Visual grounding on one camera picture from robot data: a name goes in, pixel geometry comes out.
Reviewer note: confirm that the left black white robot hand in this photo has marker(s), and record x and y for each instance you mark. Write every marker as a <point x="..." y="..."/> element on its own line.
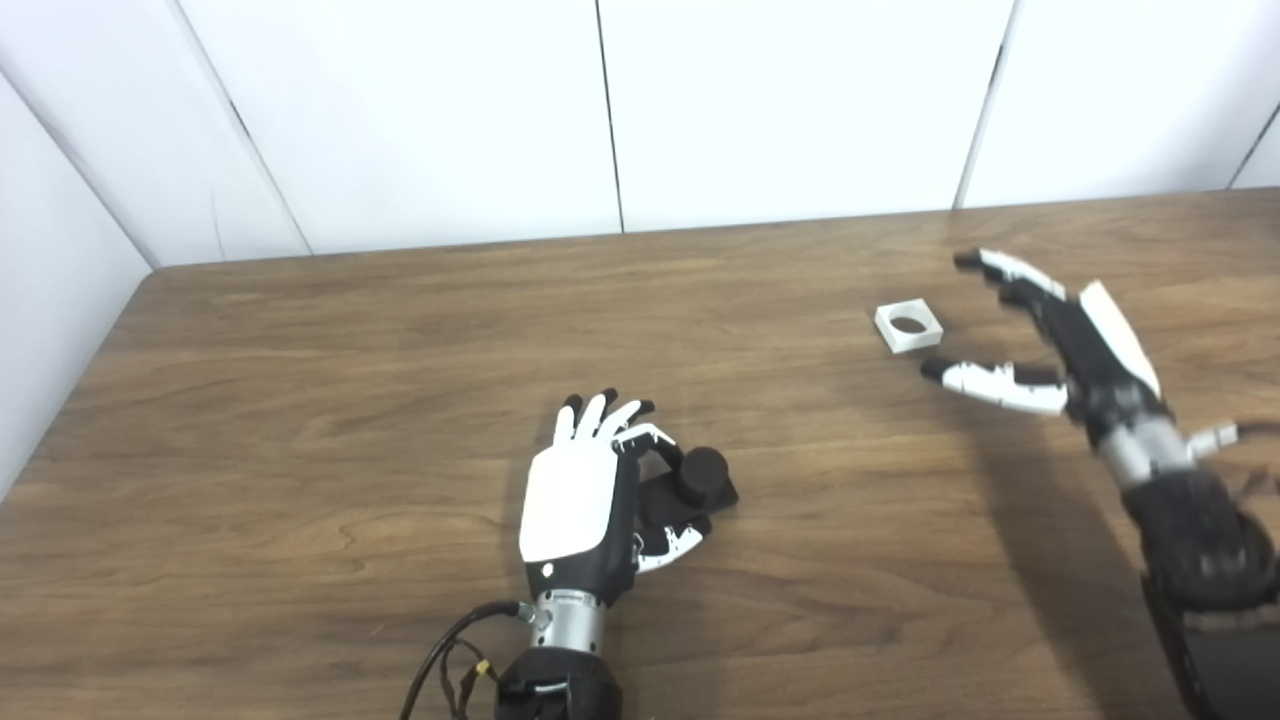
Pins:
<point x="570" y="500"/>

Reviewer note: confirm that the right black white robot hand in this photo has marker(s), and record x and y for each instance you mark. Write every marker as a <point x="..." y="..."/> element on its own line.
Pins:
<point x="1100" y="350"/>

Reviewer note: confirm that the black peg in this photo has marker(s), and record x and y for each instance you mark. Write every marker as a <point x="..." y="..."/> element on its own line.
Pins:
<point x="705" y="475"/>

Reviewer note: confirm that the white square piece with hole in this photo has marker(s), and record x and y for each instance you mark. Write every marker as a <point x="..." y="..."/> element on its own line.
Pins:
<point x="915" y="342"/>

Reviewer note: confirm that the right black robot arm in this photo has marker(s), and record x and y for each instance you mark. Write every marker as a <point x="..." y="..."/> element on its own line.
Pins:
<point x="1210" y="560"/>

